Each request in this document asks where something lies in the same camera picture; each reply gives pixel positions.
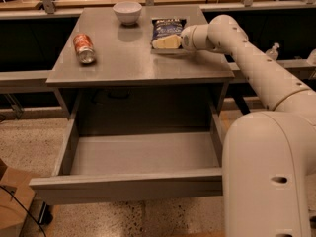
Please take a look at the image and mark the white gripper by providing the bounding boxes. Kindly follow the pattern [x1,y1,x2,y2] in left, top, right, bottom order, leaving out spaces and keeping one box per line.
[152,24,211,51]

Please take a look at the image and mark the blue chip bag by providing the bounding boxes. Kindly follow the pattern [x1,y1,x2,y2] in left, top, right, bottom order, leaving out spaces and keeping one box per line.
[151,18,187,45]

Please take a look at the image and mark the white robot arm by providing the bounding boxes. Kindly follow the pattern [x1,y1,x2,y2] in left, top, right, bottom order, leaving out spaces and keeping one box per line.
[179,15,316,237]

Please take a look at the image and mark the grey drawer cabinet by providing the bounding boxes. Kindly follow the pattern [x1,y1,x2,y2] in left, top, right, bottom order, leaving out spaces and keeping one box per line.
[47,6,233,135]

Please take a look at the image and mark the open grey top drawer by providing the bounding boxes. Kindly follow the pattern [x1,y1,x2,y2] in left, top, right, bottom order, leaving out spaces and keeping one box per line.
[30,112,222,204]

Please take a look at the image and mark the white ceramic bowl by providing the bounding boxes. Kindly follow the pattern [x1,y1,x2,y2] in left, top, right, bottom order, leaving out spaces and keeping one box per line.
[113,1,142,26]

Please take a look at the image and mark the red soda can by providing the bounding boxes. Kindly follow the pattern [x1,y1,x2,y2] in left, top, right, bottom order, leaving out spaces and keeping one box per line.
[73,34,96,64]

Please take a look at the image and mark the clear sanitizer bottle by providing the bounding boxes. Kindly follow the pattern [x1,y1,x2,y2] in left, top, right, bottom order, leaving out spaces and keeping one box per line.
[266,42,280,60]

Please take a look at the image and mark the cardboard box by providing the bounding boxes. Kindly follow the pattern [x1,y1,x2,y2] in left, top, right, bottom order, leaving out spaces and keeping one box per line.
[0,159,35,237]

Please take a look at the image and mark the grey metal rail shelf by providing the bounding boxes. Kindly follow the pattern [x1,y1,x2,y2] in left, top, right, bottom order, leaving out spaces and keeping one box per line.
[0,59,316,94]

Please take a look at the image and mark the black cable on box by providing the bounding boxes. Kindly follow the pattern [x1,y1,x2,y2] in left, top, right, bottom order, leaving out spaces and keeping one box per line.
[0,185,47,237]

